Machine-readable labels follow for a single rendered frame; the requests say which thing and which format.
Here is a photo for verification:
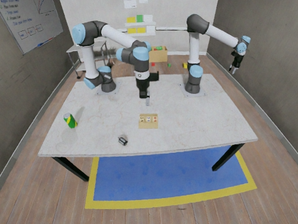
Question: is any tan flat mat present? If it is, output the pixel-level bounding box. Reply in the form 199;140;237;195
139;114;158;129

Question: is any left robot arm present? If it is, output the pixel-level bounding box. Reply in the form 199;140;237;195
185;14;251;94

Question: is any green and yellow drink can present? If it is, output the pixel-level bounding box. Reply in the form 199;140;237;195
63;113;77;128

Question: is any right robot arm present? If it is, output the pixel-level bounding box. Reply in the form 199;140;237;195
72;21;151;93

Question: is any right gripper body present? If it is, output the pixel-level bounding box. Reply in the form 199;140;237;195
134;70;159;98

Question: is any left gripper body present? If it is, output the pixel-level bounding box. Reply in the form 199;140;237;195
231;50;246;68

